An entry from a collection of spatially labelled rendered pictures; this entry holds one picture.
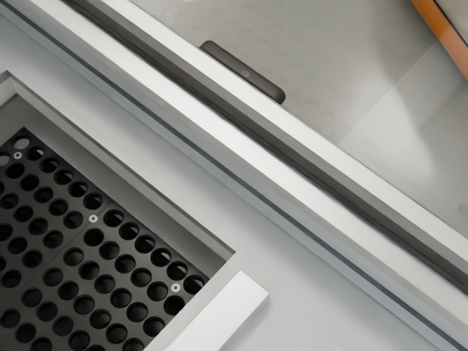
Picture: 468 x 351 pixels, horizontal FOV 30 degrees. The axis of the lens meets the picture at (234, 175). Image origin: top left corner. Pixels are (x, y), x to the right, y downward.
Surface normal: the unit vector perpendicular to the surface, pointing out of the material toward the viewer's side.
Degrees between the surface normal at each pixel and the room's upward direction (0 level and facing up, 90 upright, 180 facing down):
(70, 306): 0
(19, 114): 90
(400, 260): 0
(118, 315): 0
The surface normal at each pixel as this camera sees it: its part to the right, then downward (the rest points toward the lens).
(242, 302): -0.03, -0.48
